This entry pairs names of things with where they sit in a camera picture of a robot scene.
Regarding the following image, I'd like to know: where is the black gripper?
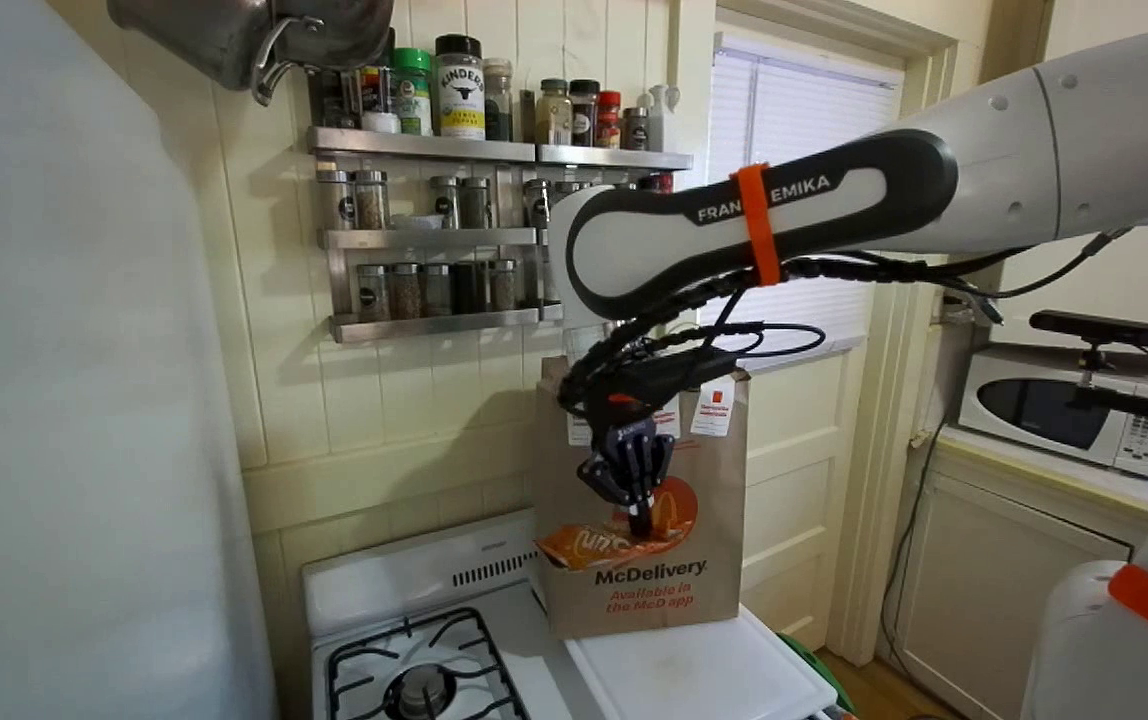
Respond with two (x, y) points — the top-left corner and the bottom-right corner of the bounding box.
(575, 421), (677, 539)

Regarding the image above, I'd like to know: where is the orange snack packet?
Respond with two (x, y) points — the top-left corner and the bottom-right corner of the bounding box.
(536, 476), (696, 568)

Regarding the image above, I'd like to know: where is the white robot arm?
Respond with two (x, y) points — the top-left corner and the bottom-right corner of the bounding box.
(553, 30), (1148, 720)

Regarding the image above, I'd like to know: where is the brown McDelivery paper bag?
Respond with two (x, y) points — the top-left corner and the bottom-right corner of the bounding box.
(536, 357), (747, 640)

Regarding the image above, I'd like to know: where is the white tray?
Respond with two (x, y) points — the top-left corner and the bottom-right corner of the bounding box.
(568, 608), (837, 720)

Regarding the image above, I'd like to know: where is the white gas stove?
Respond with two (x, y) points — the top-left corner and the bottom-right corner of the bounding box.
(306, 512), (604, 720)

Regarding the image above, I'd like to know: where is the black stove burner grate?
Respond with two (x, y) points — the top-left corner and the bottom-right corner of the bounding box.
(321, 608), (528, 720)

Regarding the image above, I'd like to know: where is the white cabinet under microwave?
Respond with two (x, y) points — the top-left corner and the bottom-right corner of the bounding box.
(885, 426), (1148, 720)

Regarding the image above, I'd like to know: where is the red lid spice jar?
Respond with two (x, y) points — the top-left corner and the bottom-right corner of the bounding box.
(596, 87), (626, 148)

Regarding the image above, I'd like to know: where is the white window blind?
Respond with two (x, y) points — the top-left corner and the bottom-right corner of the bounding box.
(696, 34), (904, 370)

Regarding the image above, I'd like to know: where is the white microwave oven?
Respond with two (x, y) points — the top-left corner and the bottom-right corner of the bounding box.
(956, 346), (1148, 476)

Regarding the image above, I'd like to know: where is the large black lid spice jar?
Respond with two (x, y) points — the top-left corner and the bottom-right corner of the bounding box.
(436, 30), (485, 138)

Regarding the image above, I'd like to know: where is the black device on microwave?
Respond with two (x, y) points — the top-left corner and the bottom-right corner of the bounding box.
(1028, 306), (1148, 346)

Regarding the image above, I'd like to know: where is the green lid spice jar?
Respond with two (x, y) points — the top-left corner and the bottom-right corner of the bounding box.
(391, 49), (434, 134)

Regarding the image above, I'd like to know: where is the white refrigerator side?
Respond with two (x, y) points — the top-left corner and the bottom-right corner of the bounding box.
(0, 0), (275, 720)

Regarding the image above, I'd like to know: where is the hanging steel pot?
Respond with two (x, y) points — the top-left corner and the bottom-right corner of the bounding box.
(108, 0), (391, 104)

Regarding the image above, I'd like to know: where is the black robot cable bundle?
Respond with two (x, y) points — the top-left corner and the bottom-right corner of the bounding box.
(553, 226), (1138, 426)

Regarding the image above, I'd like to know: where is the steel wall spice rack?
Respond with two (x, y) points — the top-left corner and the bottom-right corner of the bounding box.
(312, 129), (687, 345)

